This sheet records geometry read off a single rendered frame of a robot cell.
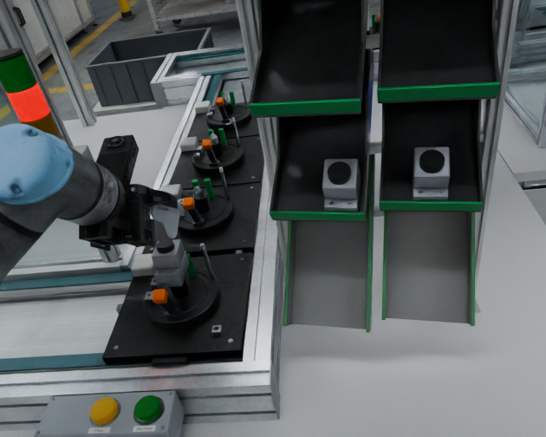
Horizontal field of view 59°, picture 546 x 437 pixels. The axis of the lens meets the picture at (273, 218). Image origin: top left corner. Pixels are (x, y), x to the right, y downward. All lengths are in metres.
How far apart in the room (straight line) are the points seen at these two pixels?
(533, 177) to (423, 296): 0.69
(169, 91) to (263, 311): 1.28
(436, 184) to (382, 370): 0.38
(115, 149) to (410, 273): 0.48
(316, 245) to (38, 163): 0.47
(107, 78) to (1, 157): 2.34
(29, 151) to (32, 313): 0.69
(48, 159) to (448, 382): 0.70
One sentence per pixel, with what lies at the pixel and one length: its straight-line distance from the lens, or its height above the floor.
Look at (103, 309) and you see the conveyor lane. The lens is 1.06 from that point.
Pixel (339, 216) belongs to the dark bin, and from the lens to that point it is 0.66.
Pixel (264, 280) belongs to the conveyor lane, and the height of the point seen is 0.95.
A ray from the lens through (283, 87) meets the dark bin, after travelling 0.63.
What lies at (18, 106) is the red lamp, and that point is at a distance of 0.90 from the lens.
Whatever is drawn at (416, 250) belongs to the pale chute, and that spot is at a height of 1.07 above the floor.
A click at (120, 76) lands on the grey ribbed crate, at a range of 2.80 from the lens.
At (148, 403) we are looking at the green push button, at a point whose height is 0.97.
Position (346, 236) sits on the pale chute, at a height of 1.09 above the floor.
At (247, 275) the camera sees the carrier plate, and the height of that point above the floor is 0.97.
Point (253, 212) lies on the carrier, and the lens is 1.09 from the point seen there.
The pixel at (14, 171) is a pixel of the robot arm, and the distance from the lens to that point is 0.49.
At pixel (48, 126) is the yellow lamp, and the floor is 1.29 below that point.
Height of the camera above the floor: 1.60
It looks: 37 degrees down
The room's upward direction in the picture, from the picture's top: 10 degrees counter-clockwise
